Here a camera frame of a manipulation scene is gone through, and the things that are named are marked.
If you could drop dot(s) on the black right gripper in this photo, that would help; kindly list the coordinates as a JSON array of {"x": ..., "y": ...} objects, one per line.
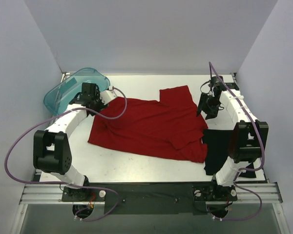
[{"x": 207, "y": 103}]

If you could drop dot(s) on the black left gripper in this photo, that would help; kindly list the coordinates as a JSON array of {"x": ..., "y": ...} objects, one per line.
[{"x": 81, "y": 98}]

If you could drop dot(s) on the red t shirt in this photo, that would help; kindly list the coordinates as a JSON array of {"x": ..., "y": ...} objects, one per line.
[{"x": 168, "y": 128}]

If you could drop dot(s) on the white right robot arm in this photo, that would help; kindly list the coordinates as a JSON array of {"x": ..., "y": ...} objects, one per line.
[{"x": 229, "y": 152}]

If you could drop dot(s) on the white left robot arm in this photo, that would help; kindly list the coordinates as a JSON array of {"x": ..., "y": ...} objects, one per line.
[{"x": 51, "y": 149}]

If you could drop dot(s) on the teal plastic bin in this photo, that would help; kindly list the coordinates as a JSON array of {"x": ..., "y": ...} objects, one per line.
[{"x": 58, "y": 98}]

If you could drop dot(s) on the folded black t shirt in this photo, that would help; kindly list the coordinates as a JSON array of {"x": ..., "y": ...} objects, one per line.
[{"x": 217, "y": 142}]

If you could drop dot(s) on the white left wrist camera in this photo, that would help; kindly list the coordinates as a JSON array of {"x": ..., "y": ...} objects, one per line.
[{"x": 108, "y": 95}]

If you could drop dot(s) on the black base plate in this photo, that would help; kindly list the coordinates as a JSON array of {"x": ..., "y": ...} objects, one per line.
[{"x": 152, "y": 199}]

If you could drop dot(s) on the aluminium frame rail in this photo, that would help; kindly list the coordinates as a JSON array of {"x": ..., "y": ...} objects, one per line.
[{"x": 42, "y": 194}]

